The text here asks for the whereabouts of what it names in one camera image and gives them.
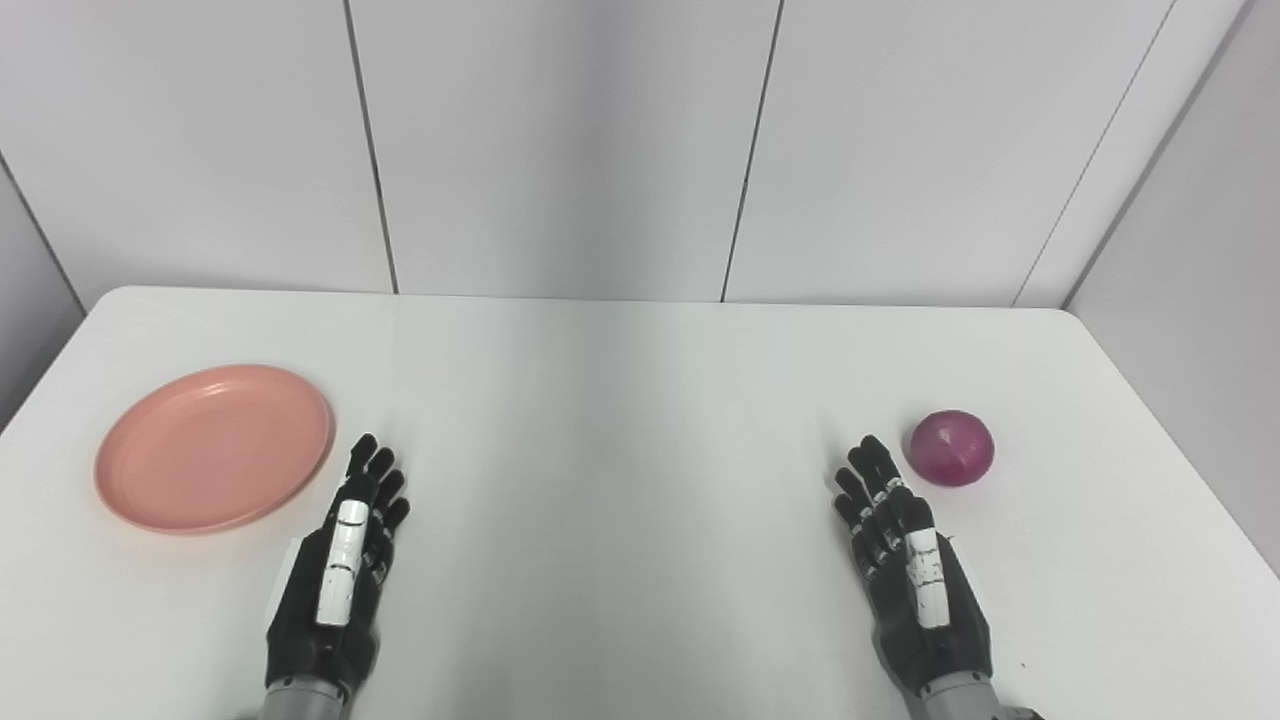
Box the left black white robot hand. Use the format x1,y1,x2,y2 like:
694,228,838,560
264,433,412,702

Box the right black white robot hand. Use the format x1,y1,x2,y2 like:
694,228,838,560
833,434,995,702

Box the red onion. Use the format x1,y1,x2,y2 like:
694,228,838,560
905,409,997,489

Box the pink round plate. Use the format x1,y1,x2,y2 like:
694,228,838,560
94,364,336,536

